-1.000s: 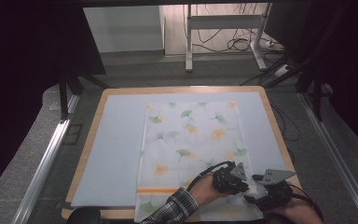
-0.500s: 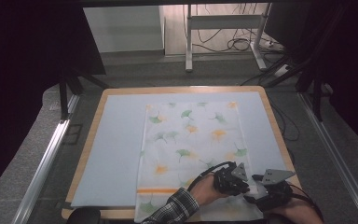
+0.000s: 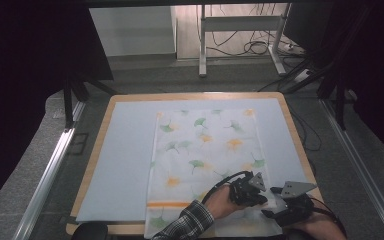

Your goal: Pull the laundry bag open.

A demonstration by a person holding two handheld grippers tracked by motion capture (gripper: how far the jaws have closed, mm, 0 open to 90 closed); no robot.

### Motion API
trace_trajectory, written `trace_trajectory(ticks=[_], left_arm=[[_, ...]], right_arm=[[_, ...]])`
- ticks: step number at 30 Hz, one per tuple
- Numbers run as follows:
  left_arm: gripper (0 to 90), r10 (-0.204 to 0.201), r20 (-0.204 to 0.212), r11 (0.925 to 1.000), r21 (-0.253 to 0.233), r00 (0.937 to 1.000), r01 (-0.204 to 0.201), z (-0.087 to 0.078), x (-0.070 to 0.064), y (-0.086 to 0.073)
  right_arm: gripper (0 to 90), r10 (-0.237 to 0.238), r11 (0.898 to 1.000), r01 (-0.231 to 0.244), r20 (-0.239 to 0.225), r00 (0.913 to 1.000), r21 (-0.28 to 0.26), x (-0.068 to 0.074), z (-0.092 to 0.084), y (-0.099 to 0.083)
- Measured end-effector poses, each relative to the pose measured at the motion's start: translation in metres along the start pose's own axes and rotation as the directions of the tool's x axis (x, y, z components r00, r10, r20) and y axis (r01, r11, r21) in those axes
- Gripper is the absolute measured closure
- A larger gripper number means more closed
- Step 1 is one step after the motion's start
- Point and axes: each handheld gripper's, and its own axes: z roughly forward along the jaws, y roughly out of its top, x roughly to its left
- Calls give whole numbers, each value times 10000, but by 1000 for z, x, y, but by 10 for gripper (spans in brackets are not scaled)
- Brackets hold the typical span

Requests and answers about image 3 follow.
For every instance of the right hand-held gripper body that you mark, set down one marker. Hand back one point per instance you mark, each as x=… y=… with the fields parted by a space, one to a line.
x=296 y=203

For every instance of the black round seat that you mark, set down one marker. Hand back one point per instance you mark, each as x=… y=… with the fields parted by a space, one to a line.
x=90 y=231

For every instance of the leaf-print white cloth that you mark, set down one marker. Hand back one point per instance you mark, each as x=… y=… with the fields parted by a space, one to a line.
x=206 y=150

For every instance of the white power strip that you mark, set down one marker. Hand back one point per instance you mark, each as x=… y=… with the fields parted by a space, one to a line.
x=301 y=75

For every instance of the black curtain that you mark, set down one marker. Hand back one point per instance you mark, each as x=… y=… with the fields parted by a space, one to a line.
x=20 y=100
x=376 y=66

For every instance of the black metal stand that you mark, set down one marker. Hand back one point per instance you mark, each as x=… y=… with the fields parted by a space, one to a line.
x=336 y=83
x=71 y=90

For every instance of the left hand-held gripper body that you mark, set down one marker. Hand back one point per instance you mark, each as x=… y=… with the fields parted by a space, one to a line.
x=246 y=191

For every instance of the aluminium rail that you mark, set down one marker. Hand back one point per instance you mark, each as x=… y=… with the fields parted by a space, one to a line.
x=360 y=166
x=46 y=180

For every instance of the white table mat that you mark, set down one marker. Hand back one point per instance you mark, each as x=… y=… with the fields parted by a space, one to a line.
x=123 y=160

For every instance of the white cabinet panel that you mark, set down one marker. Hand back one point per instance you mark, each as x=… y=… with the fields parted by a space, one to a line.
x=133 y=31

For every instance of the person's right hand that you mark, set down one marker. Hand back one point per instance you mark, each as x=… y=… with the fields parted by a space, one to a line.
x=323 y=230

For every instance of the white metal desk frame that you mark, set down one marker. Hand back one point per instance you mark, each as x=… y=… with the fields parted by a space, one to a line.
x=240 y=23

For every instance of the person's left hand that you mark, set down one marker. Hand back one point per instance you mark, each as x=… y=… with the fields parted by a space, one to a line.
x=220 y=203

